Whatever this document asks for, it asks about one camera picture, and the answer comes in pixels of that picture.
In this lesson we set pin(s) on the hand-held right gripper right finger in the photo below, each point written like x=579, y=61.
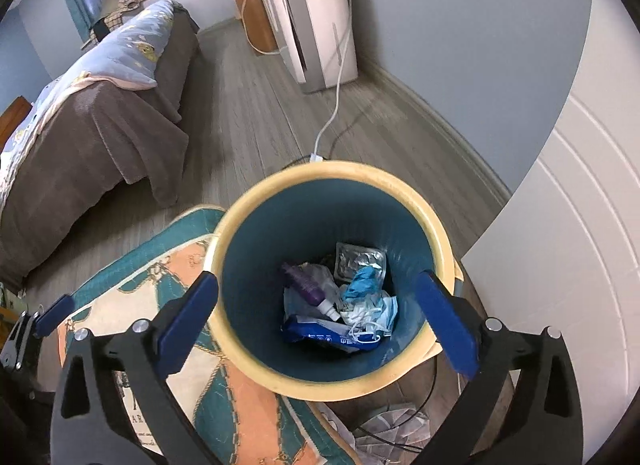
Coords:
x=445, y=320

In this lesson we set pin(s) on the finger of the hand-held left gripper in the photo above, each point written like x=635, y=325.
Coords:
x=52, y=315

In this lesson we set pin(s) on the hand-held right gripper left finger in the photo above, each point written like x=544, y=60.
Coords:
x=192, y=315

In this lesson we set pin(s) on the light blue face mask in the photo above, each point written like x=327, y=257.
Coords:
x=385, y=312

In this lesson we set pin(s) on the blue glove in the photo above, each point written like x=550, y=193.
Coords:
x=365, y=282

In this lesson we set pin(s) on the silver blister pack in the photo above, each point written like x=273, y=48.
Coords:
x=360, y=260

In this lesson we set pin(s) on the purple plastic bottle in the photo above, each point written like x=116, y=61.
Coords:
x=312, y=290

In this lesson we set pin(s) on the blue packet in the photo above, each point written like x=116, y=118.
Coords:
x=320, y=335

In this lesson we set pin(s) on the yellow-rimmed teal trash bin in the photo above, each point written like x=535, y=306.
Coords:
x=325, y=172

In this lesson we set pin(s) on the teal and orange printed mat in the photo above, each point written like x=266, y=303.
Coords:
x=235, y=395

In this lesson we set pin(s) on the clear plastic wrap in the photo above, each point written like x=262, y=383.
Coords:
x=395, y=425

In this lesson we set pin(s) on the bed with brown blanket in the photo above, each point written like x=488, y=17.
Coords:
x=90, y=145

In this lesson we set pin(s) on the white door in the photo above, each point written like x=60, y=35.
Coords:
x=575, y=195

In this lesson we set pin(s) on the white power strip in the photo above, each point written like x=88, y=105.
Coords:
x=316, y=158

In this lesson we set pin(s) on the light blue printed quilt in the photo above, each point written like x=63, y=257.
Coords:
x=135, y=45

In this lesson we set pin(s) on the wooden cabinet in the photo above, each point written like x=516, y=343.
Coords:
x=260, y=20

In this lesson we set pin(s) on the white air purifier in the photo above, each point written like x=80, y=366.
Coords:
x=310, y=20

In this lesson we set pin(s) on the plaid cushion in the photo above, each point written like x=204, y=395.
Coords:
x=117, y=2

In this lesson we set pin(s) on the wooden bed frame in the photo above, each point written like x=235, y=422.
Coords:
x=12, y=120

